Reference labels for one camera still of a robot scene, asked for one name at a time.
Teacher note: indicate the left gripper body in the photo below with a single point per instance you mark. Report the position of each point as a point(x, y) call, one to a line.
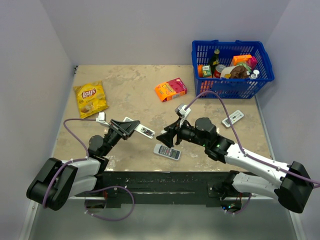
point(122, 135)

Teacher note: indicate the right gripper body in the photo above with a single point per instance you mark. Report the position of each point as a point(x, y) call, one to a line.
point(187, 133)

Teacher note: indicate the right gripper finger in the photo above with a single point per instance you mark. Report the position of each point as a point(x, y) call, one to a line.
point(167, 137)
point(172, 127)

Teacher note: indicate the white long remote control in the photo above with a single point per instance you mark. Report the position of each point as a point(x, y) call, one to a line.
point(138, 130)

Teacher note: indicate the black battery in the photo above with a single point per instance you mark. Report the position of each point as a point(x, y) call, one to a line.
point(146, 131)
point(150, 135)

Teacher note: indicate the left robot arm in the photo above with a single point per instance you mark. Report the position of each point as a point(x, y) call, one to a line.
point(58, 180)

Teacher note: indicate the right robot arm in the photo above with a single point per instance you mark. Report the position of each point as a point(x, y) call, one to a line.
point(289, 184)

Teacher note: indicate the grey-faced remote control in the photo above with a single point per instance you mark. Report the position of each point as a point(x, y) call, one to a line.
point(167, 152)

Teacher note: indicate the small white remote control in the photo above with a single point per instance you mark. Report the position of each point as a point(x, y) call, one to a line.
point(233, 118)

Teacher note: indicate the orange pink sponge box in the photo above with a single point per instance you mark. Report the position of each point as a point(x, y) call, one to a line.
point(171, 89)

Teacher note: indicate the yellow Lays chips bag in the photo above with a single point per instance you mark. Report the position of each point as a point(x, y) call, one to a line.
point(90, 98)

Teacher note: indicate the green yellow carton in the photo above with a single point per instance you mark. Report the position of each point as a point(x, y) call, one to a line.
point(206, 71)

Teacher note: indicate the dark glass bottle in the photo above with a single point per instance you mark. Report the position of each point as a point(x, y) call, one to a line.
point(214, 61)

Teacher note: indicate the blue plastic basket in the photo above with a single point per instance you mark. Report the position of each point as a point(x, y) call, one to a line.
point(202, 52)

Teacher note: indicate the brown snack packet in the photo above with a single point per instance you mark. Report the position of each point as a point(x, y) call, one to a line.
point(235, 72)

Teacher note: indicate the white bottle cap item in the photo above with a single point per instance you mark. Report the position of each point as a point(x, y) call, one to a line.
point(254, 75)

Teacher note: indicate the orange pink box in basket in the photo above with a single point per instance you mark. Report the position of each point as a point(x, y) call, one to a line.
point(248, 61)

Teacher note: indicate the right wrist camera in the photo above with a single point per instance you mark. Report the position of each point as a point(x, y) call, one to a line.
point(183, 112)

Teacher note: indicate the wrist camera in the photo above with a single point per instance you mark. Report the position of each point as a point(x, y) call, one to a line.
point(101, 119)
point(183, 112)

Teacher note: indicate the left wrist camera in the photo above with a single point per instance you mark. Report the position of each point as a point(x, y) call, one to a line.
point(101, 119)

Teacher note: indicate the black table front rail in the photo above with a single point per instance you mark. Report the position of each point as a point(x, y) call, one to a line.
point(162, 188)

